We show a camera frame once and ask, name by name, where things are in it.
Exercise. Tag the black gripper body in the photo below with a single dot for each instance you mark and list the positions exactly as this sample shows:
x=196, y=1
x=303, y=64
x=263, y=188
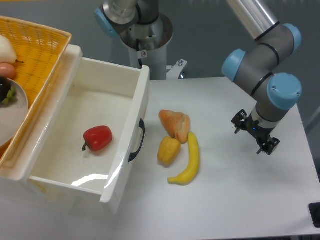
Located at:
x=261, y=129

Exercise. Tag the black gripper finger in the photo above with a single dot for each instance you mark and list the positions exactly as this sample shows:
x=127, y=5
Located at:
x=267, y=145
x=239, y=121

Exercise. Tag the white top drawer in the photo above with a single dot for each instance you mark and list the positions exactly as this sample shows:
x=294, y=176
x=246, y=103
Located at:
x=117, y=97

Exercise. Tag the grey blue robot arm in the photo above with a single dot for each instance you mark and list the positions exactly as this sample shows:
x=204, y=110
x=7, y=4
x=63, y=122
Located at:
x=275, y=94

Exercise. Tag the white drawer cabinet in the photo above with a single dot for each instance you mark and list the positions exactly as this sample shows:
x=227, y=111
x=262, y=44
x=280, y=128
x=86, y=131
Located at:
x=48, y=168

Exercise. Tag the orange croissant bread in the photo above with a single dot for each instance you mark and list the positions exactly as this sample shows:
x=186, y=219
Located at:
x=177, y=124

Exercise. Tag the yellow bell pepper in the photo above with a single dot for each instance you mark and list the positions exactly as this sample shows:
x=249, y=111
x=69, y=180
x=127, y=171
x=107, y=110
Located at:
x=168, y=150

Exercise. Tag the black corner device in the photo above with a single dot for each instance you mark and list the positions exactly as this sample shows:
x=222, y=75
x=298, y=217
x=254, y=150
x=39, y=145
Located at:
x=314, y=209

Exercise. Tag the yellow banana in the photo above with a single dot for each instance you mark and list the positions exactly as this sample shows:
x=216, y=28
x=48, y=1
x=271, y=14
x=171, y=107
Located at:
x=193, y=167

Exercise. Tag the red bell pepper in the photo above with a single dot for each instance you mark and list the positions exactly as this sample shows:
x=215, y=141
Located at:
x=97, y=138

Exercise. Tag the yellow woven basket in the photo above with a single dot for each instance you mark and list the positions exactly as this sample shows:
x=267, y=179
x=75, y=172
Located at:
x=39, y=49

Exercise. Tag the white plate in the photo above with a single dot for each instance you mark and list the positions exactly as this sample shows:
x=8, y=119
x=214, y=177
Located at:
x=13, y=115

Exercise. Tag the dark purple mangosteen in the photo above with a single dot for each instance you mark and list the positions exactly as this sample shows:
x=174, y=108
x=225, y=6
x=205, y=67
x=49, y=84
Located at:
x=7, y=92

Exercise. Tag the pink peach fruit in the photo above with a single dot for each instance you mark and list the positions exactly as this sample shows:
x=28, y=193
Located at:
x=7, y=70

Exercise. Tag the white pear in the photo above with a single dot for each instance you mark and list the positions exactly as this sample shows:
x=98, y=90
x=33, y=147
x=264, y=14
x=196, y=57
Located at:
x=7, y=52

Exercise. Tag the black drawer handle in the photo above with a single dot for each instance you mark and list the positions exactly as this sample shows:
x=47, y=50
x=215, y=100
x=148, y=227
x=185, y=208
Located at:
x=139, y=140

